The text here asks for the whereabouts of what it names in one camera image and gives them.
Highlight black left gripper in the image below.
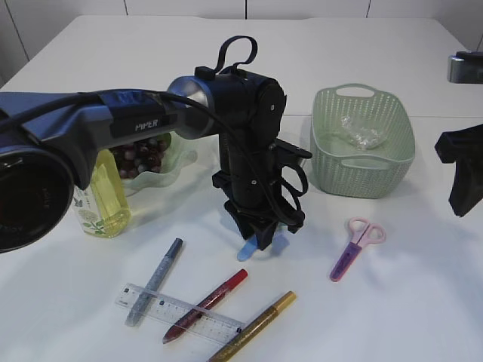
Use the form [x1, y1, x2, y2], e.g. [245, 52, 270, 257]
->
[212, 171, 306, 250]

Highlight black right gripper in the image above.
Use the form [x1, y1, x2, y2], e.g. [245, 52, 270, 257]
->
[435, 124, 482, 217]

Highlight blue scissors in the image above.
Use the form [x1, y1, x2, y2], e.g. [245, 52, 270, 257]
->
[237, 229, 290, 262]

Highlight silver glitter pen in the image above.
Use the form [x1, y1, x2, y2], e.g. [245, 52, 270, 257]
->
[125, 238, 183, 327]

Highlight pink purple scissors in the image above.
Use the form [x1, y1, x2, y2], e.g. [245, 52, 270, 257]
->
[329, 217, 386, 282]

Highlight clear plastic sheet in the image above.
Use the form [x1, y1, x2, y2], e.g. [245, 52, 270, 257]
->
[337, 115, 386, 151]

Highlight purple artificial grape bunch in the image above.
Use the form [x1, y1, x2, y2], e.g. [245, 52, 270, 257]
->
[109, 133, 171, 179]

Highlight yellow tea bottle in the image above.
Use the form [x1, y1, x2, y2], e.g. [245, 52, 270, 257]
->
[72, 149, 131, 238]

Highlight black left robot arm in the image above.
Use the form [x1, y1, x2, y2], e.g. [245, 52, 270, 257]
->
[1, 67, 310, 253]

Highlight gold glitter pen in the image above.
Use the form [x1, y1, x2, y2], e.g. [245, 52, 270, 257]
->
[208, 291, 297, 362]

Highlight red glitter pen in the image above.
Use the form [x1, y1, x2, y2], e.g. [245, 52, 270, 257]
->
[162, 268, 248, 344]

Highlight green wavy glass plate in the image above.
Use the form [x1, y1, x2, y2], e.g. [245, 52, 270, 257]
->
[122, 132, 198, 195]

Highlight green woven plastic basket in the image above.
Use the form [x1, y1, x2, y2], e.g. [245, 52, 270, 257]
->
[310, 84, 415, 198]

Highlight clear plastic ruler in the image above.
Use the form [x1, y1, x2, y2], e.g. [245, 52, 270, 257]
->
[115, 283, 245, 345]

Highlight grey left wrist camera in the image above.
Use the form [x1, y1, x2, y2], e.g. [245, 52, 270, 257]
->
[275, 138, 312, 166]

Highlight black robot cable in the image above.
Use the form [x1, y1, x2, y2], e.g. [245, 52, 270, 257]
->
[0, 35, 309, 227]

